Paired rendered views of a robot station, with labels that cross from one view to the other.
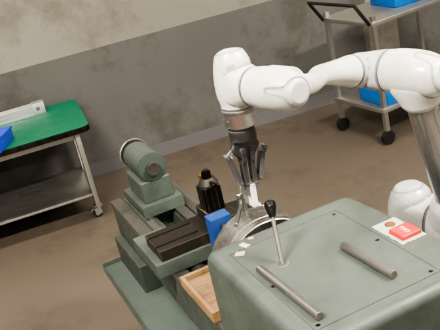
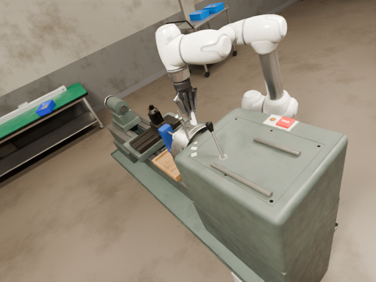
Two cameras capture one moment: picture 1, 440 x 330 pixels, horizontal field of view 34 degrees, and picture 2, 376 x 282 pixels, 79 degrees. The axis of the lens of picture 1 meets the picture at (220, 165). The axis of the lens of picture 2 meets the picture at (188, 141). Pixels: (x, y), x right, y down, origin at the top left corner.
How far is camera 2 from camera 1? 0.94 m
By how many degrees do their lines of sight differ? 16
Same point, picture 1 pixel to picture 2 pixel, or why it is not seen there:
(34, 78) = (57, 76)
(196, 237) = (154, 138)
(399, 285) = (305, 159)
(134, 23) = (94, 44)
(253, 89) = (191, 50)
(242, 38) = (141, 44)
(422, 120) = (268, 57)
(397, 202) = (248, 102)
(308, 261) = (238, 153)
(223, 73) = (165, 43)
